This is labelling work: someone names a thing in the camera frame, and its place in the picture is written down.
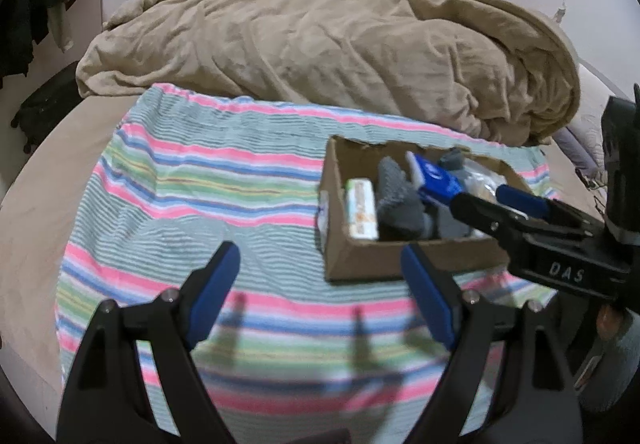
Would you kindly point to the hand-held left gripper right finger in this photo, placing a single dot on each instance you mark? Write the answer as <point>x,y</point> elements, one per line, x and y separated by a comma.
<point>430,299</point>

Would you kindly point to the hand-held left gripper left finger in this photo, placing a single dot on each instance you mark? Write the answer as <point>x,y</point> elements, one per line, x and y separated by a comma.
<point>215,294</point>

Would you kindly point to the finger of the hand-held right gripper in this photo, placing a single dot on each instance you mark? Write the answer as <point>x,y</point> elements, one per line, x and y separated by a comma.
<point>520,201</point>
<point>485,216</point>

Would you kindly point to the clear plastic snack bag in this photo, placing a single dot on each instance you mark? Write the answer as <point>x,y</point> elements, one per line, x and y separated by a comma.
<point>482,179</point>

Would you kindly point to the blue and white packet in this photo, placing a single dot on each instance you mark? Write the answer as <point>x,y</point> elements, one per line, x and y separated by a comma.
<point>435,179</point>

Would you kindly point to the brown cardboard box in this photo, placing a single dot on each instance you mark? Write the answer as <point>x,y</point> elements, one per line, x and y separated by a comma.
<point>370,264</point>

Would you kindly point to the grey fluffy socks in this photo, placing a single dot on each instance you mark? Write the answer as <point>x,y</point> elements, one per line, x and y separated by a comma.
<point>395,204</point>

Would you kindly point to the yellow and white tissue pack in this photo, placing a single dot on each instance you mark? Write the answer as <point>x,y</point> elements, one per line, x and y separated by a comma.
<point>362,209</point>

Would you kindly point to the person's right forearm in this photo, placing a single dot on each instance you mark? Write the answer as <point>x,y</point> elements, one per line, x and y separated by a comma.
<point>622,366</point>

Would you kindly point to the person's right hand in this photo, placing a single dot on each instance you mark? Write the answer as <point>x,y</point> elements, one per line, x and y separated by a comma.
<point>606,324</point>

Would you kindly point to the grey pillow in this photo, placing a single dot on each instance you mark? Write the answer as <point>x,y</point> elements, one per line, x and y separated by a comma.
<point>575,148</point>

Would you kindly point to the white embroidered pillow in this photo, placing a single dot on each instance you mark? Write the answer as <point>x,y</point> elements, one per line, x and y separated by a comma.
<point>590,123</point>

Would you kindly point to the striped cloth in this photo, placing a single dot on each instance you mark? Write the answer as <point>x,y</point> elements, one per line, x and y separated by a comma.
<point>200,184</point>

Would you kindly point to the beige bed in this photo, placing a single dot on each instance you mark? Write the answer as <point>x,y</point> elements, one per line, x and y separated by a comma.
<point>45,184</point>

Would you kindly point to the beige blanket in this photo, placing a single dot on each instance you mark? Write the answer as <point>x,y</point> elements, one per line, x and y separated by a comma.
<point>325,48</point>

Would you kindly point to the black bag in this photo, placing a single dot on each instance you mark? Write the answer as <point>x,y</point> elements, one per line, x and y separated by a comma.
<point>50,108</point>

